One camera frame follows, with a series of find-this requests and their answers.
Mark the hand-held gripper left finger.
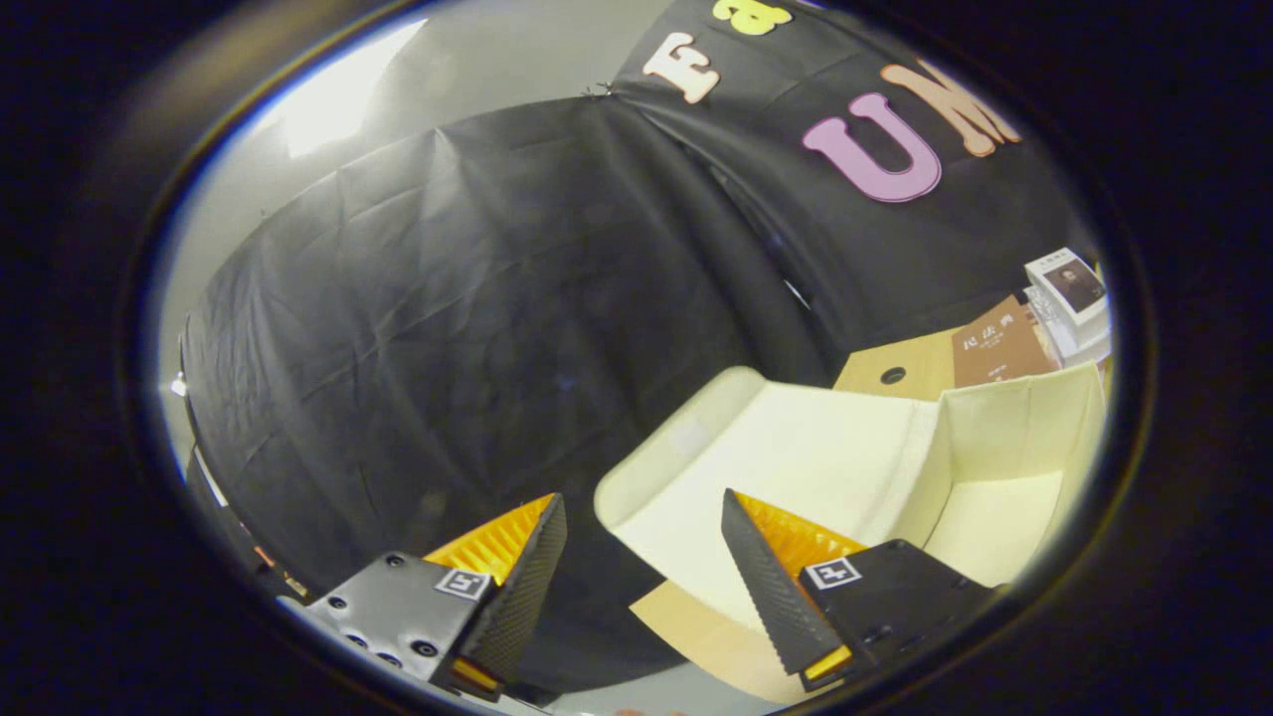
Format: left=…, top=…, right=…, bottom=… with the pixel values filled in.
left=278, top=492, right=570, bottom=702

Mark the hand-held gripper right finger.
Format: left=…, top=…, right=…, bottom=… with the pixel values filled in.
left=720, top=487, right=996, bottom=692

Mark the grey fabric storage box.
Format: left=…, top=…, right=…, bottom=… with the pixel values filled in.
left=594, top=360, right=1108, bottom=637

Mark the black backdrop cloth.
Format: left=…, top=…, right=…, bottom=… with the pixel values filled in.
left=179, top=0, right=1095, bottom=697

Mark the brown cover book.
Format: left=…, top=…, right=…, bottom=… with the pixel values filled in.
left=952, top=295, right=1057, bottom=389

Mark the white patterned cover book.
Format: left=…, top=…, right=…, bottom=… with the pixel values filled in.
left=1030, top=296, right=1113, bottom=364

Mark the white portrait cover book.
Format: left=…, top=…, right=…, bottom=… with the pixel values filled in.
left=1024, top=248, right=1110, bottom=326

